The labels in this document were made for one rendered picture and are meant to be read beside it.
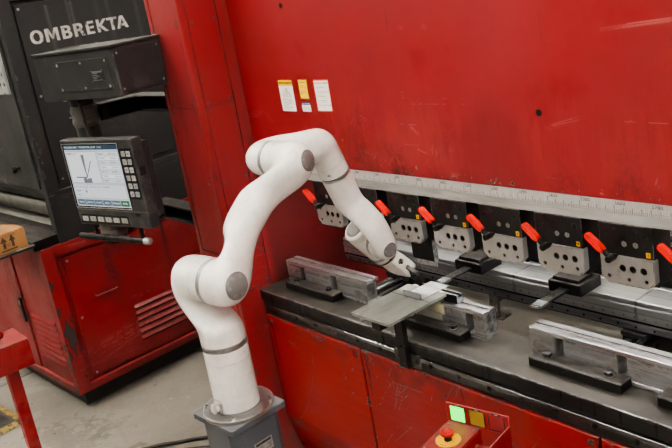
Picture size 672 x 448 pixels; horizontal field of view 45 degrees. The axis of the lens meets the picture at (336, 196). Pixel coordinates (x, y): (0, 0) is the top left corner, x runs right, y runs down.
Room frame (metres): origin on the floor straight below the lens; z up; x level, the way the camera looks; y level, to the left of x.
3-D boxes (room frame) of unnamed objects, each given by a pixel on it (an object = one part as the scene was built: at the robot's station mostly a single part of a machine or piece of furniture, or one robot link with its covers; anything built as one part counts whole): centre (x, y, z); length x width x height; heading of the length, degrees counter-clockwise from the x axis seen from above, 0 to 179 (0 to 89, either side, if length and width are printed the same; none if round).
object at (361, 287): (2.99, 0.07, 0.92); 0.50 x 0.06 x 0.10; 37
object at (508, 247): (2.25, -0.48, 1.26); 0.15 x 0.09 x 0.17; 37
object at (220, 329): (1.99, 0.38, 1.30); 0.19 x 0.12 x 0.24; 45
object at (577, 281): (2.33, -0.63, 1.01); 0.26 x 0.12 x 0.05; 127
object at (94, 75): (3.29, 0.84, 1.53); 0.51 x 0.25 x 0.85; 51
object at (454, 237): (2.41, -0.36, 1.26); 0.15 x 0.09 x 0.17; 37
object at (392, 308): (2.46, -0.14, 1.00); 0.26 x 0.18 x 0.01; 127
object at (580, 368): (2.03, -0.58, 0.89); 0.30 x 0.05 x 0.03; 37
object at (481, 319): (2.51, -0.29, 0.92); 0.39 x 0.06 x 0.10; 37
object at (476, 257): (2.65, -0.39, 1.01); 0.26 x 0.12 x 0.05; 127
